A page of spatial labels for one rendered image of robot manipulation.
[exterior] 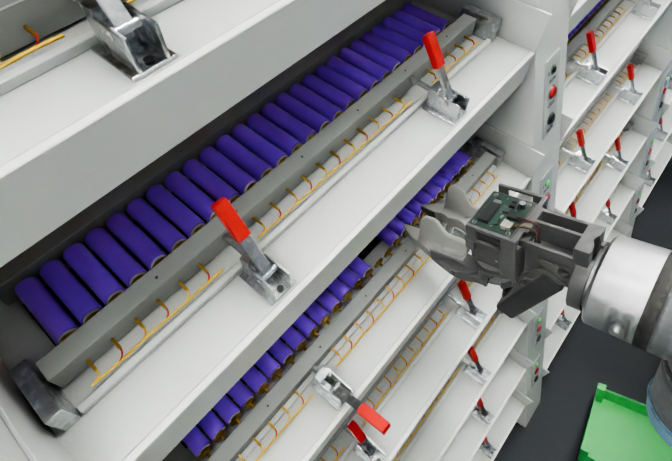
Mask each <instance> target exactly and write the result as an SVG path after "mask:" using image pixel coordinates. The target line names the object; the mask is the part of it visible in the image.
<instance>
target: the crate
mask: <svg viewBox="0 0 672 461"><path fill-rule="evenodd" d="M578 460H579V461H672V448H671V447H670V446H669V445H668V444H667V443H666V442H665V441H664V440H663V439H662V438H661V437H660V436H659V434H658V433H657V432H656V430H655V429H654V427H653V425H652V424H651V422H650V419H649V417H648V414H647V409H646V405H645V404H643V403H640V402H638V401H635V400H633V399H630V398H628V397H625V396H622V395H620V394H617V393H615V392H612V391H610V390H607V389H606V385H605V384H602V383H598V386H597V390H596V394H595V397H594V401H593V405H592V408H591V412H590V415H589V419H588V423H587V426H586V430H585V433H584V437H583V441H582V444H581V447H580V451H579V455H578Z"/></svg>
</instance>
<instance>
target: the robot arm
mask: <svg viewBox="0 0 672 461"><path fill-rule="evenodd" d="M509 190H510V191H513V192H517V193H520V194H524V195H527V196H531V197H533V202H531V201H527V200H524V199H521V198H517V197H514V196H511V195H510V193H509ZM547 208H548V197H547V196H544V195H540V194H537V193H533V192H530V191H526V190H523V189H519V188H516V187H512V186H509V185H505V184H502V183H499V184H498V192H497V191H493V192H492V193H491V194H490V196H489V197H488V198H487V199H486V200H485V202H484V203H483V204H482V205H481V206H480V208H478V207H475V206H474V205H473V204H472V203H471V202H470V201H469V199H468V197H467V195H466V193H465V191H464V190H463V189H462V188H461V187H458V186H456V185H452V186H450V187H449V189H448V193H447V197H446V201H445V204H423V205H421V210H422V211H424V212H425V213H426V214H427V215H428V216H423V217H422V219H421V225H420V227H417V226H414V225H411V224H407V223H405V224H404V228H405V230H406V232H407V234H408V235H409V237H410V238H411V239H412V240H413V242H414V243H415V244H416V245H417V246H418V247H419V248H420V249H421V250H422V251H424V252H425V253H426V254H427V255H428V256H430V257H431V259H432V260H433V261H434V262H435V263H437V264H438V265H439V266H440V267H442V268H443V269H444V270H445V271H447V272H448V273H449V274H451V275H452V276H454V277H456V278H458V279H461V280H464V281H468V282H475V283H479V284H481V285H483V286H485V287H486V286H487V285H488V284H489V283H490V284H494V285H498V286H500V288H501V289H503V290H502V297H501V298H500V300H499V301H498V303H497V305H496V307H497V309H499V310H500V311H501V312H503V313H504V314H505V315H507V316H508V317H509V318H515V317H516V316H518V315H520V314H522V313H523V312H525V311H527V310H529V309H530V308H532V307H534V306H536V305H537V304H539V303H541V302H543V301H544V300H546V299H548V298H550V297H551V296H553V295H555V294H557V293H558V292H560V291H562V290H563V288H564V287H567V288H568V290H567V294H566V305H567V306H569V307H572V308H574V309H576V310H579V311H582V321H583V323H585V324H588V325H590V326H592V327H594V328H597V329H599V330H601V331H603V332H606V333H608V334H610V335H612V336H615V337H617V338H619V339H621V340H624V341H626V342H628V343H630V344H632V345H633V346H635V347H637V348H639V349H642V350H645V351H646V350H647V351H646V352H648V353H650V354H653V355H655V356H657V357H660V358H662V360H661V362H660V365H659V367H658V369H657V372H656V374H655V376H654V377H653V378H652V379H651V381H650V382H649V384H648V387H647V399H646V409H647V414H648V417H649V419H650V422H651V424H652V425H653V427H654V429H655V430H656V432H657V433H658V434H659V436H660V437H661V438H662V439H663V440H664V441H665V442H666V443H667V444H668V445H669V446H670V447H671V448H672V250H669V249H666V248H662V247H659V246H656V245H653V244H649V243H646V242H643V241H640V240H636V239H633V238H630V237H627V236H623V235H619V236H617V237H615V238H614V239H613V240H612V241H611V242H607V241H604V236H605V231H606V227H603V226H600V225H597V224H594V223H590V222H587V221H584V220H580V219H577V218H574V217H571V216H567V215H564V214H561V213H557V212H554V211H551V210H547ZM439 221H441V222H444V223H446V224H447V225H448V226H449V227H456V228H459V229H461V230H462V231H464V232H465V235H464V236H465V240H463V239H462V238H459V237H456V236H454V235H451V234H449V233H448V232H446V230H445V229H444V228H443V226H442V225H441V224H440V222H439ZM470 249H471V254H472V255H470V254H469V253H468V252H469V251H470Z"/></svg>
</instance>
